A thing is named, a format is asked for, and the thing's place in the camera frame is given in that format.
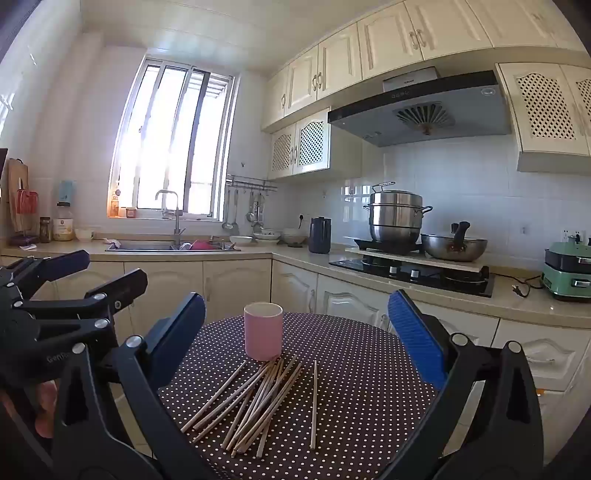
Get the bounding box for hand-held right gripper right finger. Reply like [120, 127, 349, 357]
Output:
[383, 290, 546, 480]

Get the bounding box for grey range hood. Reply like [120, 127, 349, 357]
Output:
[327, 67, 513, 148]

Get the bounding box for steel kitchen sink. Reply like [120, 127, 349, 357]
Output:
[105, 238, 242, 253]

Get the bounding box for black kettle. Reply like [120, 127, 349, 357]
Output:
[308, 216, 332, 255]

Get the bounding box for large clear jar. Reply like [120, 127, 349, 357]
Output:
[52, 202, 75, 242]

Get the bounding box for red mesh scrubber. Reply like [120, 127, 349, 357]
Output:
[17, 189, 40, 216]

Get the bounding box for green electric cooker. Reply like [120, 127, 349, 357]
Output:
[540, 234, 591, 304]

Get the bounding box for cream lattice door cabinet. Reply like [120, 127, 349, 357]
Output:
[268, 108, 332, 181]
[495, 62, 591, 174]

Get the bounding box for hanging steel ladles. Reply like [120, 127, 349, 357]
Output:
[222, 188, 241, 232]

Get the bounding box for black power cable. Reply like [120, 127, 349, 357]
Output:
[493, 272, 544, 297]

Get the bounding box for light wooden board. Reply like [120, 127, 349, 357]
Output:
[345, 246, 491, 276]

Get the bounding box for metal utensil rail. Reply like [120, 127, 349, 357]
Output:
[226, 174, 278, 193]

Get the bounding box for person's left hand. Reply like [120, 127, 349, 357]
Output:
[31, 379, 58, 439]

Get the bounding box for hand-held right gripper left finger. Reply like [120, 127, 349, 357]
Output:
[50, 292, 218, 480]

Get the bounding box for black induction cooker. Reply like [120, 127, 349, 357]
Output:
[353, 236, 424, 256]

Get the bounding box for cream cabinets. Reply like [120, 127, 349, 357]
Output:
[260, 0, 591, 134]
[0, 255, 591, 467]

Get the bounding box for cream lower cabinets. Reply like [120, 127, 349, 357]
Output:
[0, 255, 591, 467]

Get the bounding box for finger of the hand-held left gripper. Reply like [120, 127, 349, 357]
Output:
[18, 268, 148, 333]
[0, 250, 91, 301]

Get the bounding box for wooden cutting board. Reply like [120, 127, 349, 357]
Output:
[6, 158, 30, 234]

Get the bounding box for stainless steel steamer pot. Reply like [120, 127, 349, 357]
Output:
[363, 182, 434, 244]

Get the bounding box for steel wok with black handle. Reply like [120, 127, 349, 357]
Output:
[420, 222, 489, 262]

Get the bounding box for brown polka dot tablecloth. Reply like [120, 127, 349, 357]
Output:
[157, 311, 439, 480]

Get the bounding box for steel sink faucet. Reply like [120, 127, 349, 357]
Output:
[155, 189, 186, 248]

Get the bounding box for hanging steel skimmers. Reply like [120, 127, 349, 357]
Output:
[246, 190, 267, 232]

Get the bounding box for sliding kitchen window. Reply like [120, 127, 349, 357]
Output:
[108, 55, 241, 223]

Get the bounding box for pile of wooden chopsticks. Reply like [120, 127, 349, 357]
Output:
[180, 354, 319, 459]

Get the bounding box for black gas stove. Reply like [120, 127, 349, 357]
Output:
[328, 255, 496, 298]

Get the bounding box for cream upper cabinets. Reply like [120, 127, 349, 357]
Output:
[260, 0, 591, 134]

